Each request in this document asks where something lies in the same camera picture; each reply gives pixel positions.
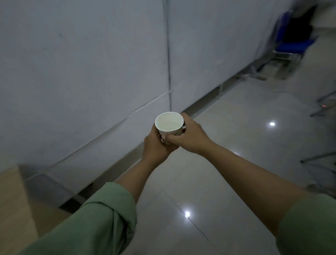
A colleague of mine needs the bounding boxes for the person's left hand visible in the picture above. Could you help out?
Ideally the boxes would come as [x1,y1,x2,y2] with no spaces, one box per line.
[141,123,180,165]

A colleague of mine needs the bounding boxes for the white wall cable conduit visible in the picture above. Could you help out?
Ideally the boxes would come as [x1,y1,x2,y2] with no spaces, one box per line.
[162,0,174,112]

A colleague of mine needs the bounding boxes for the white printed paper cup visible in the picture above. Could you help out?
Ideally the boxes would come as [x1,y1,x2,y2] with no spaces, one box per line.
[155,111,186,145]

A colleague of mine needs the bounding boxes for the blue metal chair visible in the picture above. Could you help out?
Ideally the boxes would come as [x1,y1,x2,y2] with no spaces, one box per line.
[272,8,320,79]

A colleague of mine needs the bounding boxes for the person's green sleeve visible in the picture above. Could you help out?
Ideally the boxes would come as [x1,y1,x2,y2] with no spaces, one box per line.
[275,194,336,255]
[18,182,138,255]

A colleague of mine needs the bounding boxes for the wooden table with end panel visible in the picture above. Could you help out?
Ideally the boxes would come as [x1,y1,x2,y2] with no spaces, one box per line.
[0,165,73,254]

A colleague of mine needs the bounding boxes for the white side panel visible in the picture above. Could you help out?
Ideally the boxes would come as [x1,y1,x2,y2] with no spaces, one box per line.
[25,172,82,208]

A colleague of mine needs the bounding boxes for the person's green left sleeve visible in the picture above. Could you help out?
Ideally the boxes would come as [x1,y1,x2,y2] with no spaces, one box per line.
[18,182,138,255]

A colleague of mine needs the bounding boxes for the person's right forearm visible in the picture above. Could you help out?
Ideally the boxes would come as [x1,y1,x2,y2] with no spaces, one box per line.
[202,142,312,237]

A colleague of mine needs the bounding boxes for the person's left forearm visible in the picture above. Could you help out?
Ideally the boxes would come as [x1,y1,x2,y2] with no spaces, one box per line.
[115,152,174,204]

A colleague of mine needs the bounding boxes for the person's right hand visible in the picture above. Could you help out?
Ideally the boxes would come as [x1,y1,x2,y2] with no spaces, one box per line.
[165,112,215,156]

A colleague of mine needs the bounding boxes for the person's green right sleeve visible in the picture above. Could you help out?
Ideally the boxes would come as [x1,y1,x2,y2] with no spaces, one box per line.
[275,194,336,255]

